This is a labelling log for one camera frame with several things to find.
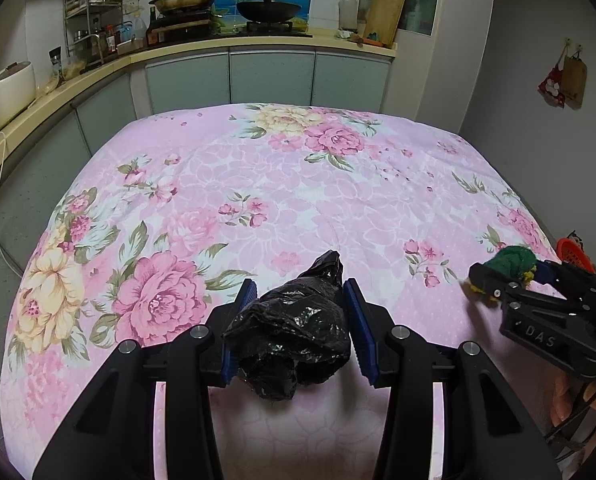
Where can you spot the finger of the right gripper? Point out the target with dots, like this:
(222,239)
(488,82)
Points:
(570,281)
(490,283)

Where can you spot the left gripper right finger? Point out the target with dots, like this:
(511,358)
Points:
(369,326)

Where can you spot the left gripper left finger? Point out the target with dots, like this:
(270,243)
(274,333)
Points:
(226,323)

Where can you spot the green yellow scrub sponge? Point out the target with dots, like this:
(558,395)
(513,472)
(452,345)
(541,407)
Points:
(515,262)

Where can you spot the black plastic bag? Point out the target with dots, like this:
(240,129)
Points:
(295,334)

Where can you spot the lower kitchen cabinets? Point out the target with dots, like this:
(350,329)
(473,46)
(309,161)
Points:
(228,80)

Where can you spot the right hand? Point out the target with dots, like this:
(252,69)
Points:
(563,398)

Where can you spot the red plastic mesh basket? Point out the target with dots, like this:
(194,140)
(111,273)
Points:
(570,249)

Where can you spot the pink floral tablecloth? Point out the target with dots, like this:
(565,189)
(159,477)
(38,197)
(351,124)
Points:
(454,210)

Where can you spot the red hanging cloth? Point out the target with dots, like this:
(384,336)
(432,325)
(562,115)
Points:
(549,88)

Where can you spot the brown hanging board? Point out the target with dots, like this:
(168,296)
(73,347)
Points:
(575,74)

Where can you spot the wooden cutting board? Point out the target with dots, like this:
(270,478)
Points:
(382,22)

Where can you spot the white plastic jug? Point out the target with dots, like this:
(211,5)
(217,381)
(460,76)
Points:
(347,15)

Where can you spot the black wok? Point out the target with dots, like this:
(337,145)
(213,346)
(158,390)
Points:
(268,12)

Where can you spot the black gas stove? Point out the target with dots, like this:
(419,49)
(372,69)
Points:
(165,32)

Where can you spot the white rice cooker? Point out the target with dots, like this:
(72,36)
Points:
(17,90)

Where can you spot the golden pan on stove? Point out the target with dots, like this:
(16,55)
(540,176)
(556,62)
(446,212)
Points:
(166,6)

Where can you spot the metal spice rack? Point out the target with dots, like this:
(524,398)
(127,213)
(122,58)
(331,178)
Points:
(85,25)

